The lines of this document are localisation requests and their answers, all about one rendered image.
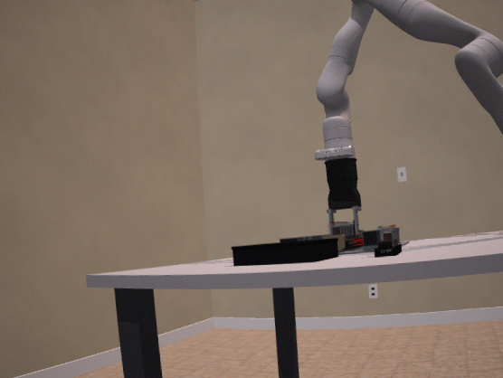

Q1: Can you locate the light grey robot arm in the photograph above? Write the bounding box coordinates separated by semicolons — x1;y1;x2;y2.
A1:
317;0;503;142

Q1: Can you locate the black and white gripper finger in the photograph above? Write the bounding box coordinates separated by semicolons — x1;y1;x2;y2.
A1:
353;206;361;235
327;209;337;222

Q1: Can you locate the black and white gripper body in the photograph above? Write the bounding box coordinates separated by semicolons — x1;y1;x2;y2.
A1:
315;137;361;210

